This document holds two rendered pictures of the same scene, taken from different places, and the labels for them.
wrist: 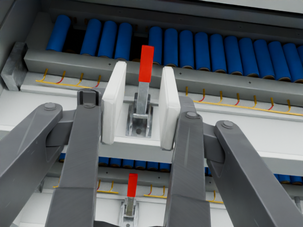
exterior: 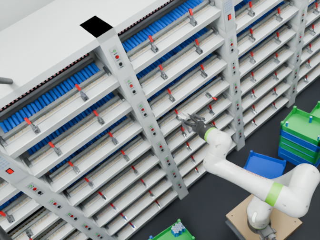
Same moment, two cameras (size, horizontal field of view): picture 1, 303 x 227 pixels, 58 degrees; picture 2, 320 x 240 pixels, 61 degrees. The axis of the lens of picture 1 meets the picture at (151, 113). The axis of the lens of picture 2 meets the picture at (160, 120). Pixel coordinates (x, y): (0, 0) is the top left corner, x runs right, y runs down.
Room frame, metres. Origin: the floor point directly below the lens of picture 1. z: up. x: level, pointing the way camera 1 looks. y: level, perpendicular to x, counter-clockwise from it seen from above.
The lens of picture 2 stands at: (-0.91, 0.44, 2.25)
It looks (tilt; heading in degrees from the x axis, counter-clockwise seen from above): 47 degrees down; 345
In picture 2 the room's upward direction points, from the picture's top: 23 degrees counter-clockwise
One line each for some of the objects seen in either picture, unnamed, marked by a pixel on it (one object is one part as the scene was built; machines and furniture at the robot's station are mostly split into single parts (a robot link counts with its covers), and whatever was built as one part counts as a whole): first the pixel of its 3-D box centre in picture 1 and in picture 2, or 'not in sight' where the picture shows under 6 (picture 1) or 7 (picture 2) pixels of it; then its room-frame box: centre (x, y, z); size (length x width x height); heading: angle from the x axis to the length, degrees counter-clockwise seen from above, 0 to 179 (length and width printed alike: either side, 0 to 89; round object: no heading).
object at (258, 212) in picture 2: not in sight; (258, 212); (-0.43, -0.04, 0.48); 0.16 x 0.13 x 0.19; 112
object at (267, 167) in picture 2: not in sight; (264, 166); (-0.05, -0.48, 0.04); 0.30 x 0.20 x 0.08; 27
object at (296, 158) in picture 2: not in sight; (301, 148); (-0.15, -0.78, 0.12); 0.30 x 0.20 x 0.08; 12
